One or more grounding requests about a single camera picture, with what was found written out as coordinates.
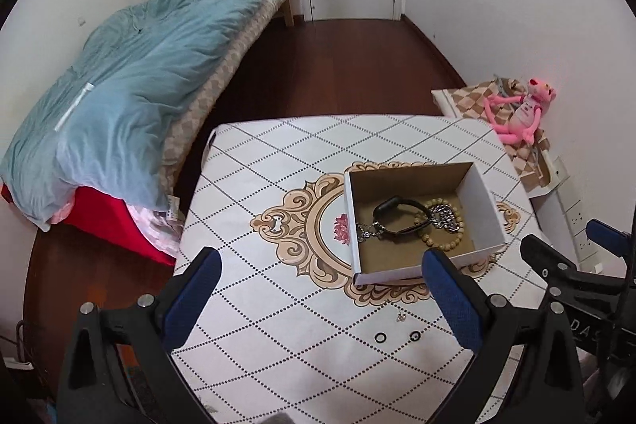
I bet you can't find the wooden bead bracelet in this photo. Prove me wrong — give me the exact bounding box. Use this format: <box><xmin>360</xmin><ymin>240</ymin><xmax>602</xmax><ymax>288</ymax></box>
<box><xmin>413</xmin><ymin>197</ymin><xmax>467</xmax><ymax>252</ymax></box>

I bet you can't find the pink panther plush toy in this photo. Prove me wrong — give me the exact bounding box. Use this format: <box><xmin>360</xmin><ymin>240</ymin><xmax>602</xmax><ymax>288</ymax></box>
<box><xmin>484</xmin><ymin>79</ymin><xmax>557</xmax><ymax>145</ymax></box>

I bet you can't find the white cardboard box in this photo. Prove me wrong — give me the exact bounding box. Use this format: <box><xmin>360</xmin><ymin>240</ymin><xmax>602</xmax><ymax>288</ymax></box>
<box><xmin>344</xmin><ymin>163</ymin><xmax>506</xmax><ymax>287</ymax></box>

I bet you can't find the patterned white tablecloth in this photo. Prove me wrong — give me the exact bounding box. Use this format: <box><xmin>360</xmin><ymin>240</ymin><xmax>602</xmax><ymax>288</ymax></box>
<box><xmin>174</xmin><ymin>115</ymin><xmax>545</xmax><ymax>423</ymax></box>

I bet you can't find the light blue duvet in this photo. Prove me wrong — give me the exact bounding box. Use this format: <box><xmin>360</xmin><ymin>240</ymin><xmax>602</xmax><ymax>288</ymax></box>
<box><xmin>1</xmin><ymin>0</ymin><xmax>263</xmax><ymax>230</ymax></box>

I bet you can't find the red bed sheet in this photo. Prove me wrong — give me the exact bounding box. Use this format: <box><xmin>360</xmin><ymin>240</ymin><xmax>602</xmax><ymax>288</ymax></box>
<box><xmin>0</xmin><ymin>182</ymin><xmax>178</xmax><ymax>268</ymax></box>

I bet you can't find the black bangle bracelet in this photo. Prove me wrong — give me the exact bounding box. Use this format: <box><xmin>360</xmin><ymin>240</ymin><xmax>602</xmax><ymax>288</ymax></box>
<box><xmin>370</xmin><ymin>196</ymin><xmax>432</xmax><ymax>240</ymax></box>

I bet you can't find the white power strip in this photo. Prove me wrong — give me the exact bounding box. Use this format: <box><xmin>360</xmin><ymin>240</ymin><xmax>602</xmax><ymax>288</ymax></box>
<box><xmin>550</xmin><ymin>157</ymin><xmax>603</xmax><ymax>273</ymax></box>

